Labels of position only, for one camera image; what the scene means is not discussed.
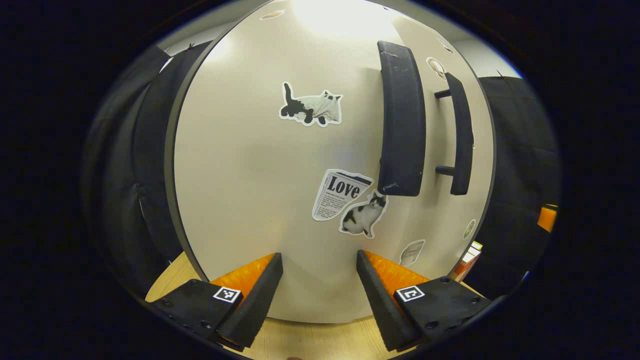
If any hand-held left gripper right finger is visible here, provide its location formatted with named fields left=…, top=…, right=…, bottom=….
left=355, top=248, right=494, bottom=354

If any white shoe cabinet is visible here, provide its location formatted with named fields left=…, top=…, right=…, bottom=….
left=163, top=0, right=499, bottom=325

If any white shoe cabinet door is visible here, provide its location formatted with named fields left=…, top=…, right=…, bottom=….
left=172, top=0, right=437, bottom=325
left=392, top=15, right=497, bottom=282

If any black door handle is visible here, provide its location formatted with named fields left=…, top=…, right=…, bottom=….
left=433, top=72, right=475, bottom=196
left=377, top=40, right=427, bottom=197

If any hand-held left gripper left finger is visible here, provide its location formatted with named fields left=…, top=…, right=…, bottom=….
left=145, top=252, right=285, bottom=351

